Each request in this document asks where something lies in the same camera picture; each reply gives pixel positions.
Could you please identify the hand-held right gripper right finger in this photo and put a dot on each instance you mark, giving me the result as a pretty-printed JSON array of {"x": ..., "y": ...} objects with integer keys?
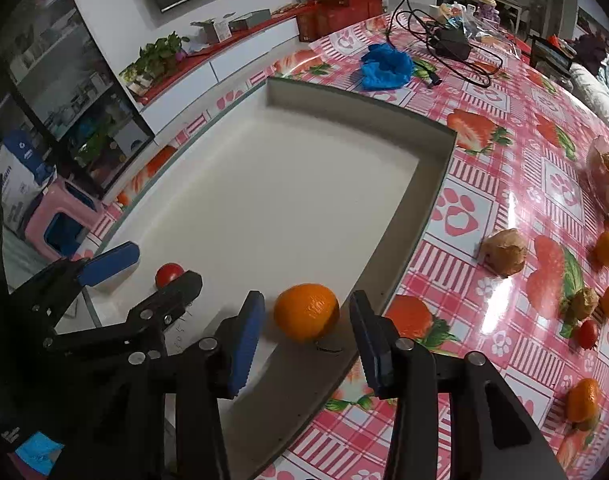
[{"x": 370, "y": 350}]

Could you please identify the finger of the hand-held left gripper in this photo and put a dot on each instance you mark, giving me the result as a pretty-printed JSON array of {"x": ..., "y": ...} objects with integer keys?
[
  {"x": 177, "y": 291},
  {"x": 109, "y": 261}
]

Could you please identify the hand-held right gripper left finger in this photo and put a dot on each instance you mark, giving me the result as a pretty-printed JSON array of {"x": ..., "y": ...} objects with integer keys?
[{"x": 243, "y": 350}]

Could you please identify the red cherry tomato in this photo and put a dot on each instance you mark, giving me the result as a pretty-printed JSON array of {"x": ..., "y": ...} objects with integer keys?
[
  {"x": 167, "y": 274},
  {"x": 587, "y": 334}
]

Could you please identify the large orange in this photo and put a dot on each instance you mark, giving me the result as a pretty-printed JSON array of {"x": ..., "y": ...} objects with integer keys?
[{"x": 307, "y": 312}]

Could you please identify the white rectangular tray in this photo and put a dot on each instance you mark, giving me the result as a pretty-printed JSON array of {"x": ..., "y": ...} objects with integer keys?
[{"x": 284, "y": 200}]

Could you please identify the physalis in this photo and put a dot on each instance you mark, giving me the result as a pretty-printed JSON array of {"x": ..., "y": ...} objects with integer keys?
[
  {"x": 504, "y": 252},
  {"x": 584, "y": 304}
]

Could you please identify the pink plastic stool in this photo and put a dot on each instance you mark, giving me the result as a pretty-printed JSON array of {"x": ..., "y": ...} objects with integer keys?
[{"x": 67, "y": 210}]

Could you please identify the white and blue carton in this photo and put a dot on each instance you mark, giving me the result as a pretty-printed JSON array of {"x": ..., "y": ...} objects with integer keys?
[{"x": 19, "y": 180}]

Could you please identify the dark glass display cabinet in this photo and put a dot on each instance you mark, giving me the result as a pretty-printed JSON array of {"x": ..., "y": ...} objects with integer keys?
[{"x": 59, "y": 85}]

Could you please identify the green potted plant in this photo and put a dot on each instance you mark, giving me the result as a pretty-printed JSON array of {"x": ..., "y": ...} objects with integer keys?
[{"x": 159, "y": 55}]

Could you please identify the white and red television cabinet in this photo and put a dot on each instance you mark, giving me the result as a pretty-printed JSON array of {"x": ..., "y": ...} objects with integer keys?
[{"x": 234, "y": 62}]

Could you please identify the small open cardboard box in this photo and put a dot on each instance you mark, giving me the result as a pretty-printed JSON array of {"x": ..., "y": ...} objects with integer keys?
[{"x": 212, "y": 30}]

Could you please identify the pink strawberry print tablecloth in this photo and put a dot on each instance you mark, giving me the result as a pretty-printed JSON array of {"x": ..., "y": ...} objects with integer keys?
[{"x": 509, "y": 110}]

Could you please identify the grey flat box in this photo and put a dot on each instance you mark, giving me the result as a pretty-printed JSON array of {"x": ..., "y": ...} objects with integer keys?
[{"x": 249, "y": 21}]

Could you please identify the blue disposable glove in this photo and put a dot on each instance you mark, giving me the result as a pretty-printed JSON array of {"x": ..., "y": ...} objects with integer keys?
[{"x": 387, "y": 67}]

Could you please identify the stack of red gift boxes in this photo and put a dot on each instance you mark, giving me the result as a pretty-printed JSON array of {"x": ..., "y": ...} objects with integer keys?
[{"x": 349, "y": 5}]

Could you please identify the sofa with grey blankets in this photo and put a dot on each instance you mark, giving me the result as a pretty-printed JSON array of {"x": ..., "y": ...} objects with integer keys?
[{"x": 599, "y": 95}]

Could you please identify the clear jar with lid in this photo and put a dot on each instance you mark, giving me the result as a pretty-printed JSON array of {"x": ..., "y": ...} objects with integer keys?
[{"x": 488, "y": 12}]

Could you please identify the white dining table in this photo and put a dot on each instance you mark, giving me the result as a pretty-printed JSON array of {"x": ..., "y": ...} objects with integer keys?
[{"x": 504, "y": 2}]

